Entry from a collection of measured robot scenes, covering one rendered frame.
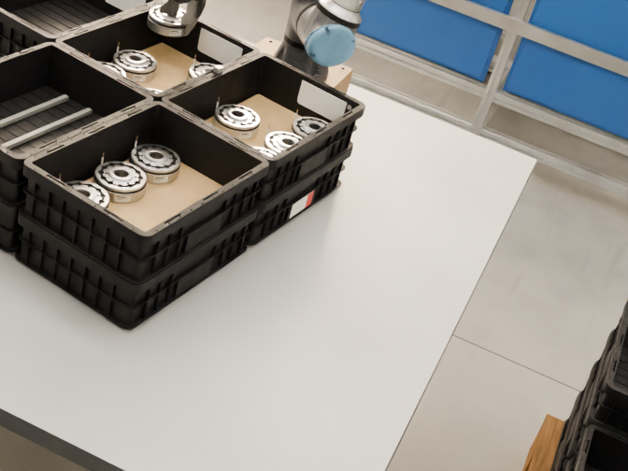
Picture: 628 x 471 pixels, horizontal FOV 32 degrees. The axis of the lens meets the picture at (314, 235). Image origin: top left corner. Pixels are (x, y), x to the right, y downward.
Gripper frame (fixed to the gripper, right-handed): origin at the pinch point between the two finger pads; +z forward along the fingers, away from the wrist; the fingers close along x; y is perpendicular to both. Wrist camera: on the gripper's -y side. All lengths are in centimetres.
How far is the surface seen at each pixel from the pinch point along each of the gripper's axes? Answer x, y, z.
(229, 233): 49, 42, 12
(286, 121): 32.7, -2.0, 10.1
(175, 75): 3.7, 3.7, 10.9
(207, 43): 4.0, -7.0, 5.1
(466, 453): 101, -29, 91
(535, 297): 87, -114, 92
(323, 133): 48.5, 11.1, -0.2
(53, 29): -27.9, 11.7, 11.9
